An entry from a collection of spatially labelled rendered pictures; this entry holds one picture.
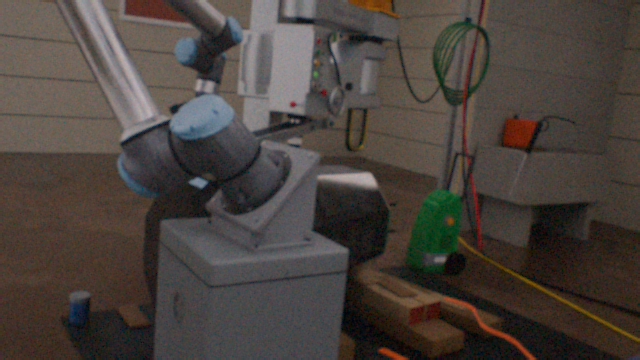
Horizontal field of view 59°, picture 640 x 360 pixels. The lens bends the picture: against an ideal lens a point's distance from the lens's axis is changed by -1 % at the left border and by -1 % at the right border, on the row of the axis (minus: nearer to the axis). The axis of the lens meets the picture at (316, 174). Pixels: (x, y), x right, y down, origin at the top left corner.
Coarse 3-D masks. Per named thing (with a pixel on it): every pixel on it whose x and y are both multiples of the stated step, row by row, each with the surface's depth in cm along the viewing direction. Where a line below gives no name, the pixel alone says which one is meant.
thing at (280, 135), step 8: (304, 120) 298; (312, 120) 300; (320, 120) 290; (264, 128) 269; (272, 128) 275; (280, 128) 280; (296, 128) 273; (304, 128) 279; (312, 128) 283; (320, 128) 292; (256, 136) 265; (264, 136) 252; (272, 136) 257; (280, 136) 262; (288, 136) 268; (296, 136) 273
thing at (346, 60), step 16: (336, 48) 312; (352, 48) 307; (368, 48) 314; (384, 48) 332; (336, 64) 282; (352, 64) 302; (336, 80) 290; (352, 80) 304; (336, 96) 293; (352, 96) 307; (368, 96) 326
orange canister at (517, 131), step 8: (512, 120) 543; (520, 120) 539; (528, 120) 547; (512, 128) 543; (520, 128) 540; (528, 128) 546; (504, 136) 550; (512, 136) 543; (520, 136) 542; (528, 136) 548; (496, 144) 553; (504, 144) 551; (512, 144) 543; (520, 144) 544
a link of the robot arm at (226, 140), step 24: (216, 96) 142; (192, 120) 137; (216, 120) 137; (240, 120) 145; (192, 144) 138; (216, 144) 138; (240, 144) 142; (192, 168) 143; (216, 168) 143; (240, 168) 144
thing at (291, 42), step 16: (288, 32) 269; (304, 32) 264; (288, 48) 269; (304, 48) 265; (272, 64) 275; (288, 64) 270; (304, 64) 266; (272, 80) 276; (288, 80) 271; (304, 80) 266; (320, 80) 275; (272, 96) 276; (288, 96) 272; (304, 96) 267; (320, 96) 277; (288, 112) 273; (304, 112) 268; (320, 112) 280
